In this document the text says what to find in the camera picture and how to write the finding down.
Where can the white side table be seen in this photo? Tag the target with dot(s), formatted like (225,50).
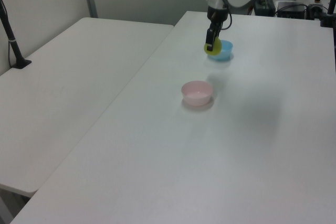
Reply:
(65,90)

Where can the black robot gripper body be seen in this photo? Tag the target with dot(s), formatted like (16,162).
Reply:
(216,15)

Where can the light blue plastic bowl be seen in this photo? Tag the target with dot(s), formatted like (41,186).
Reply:
(225,51)

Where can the pink plastic bowl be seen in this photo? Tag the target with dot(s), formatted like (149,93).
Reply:
(197,96)

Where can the green pear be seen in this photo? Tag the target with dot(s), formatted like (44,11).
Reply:
(216,48)

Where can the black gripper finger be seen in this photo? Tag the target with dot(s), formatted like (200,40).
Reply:
(209,41)
(218,32)

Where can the black electronics box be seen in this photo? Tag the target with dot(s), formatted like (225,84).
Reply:
(291,10)

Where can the green electronics unit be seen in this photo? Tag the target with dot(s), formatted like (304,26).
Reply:
(263,6)

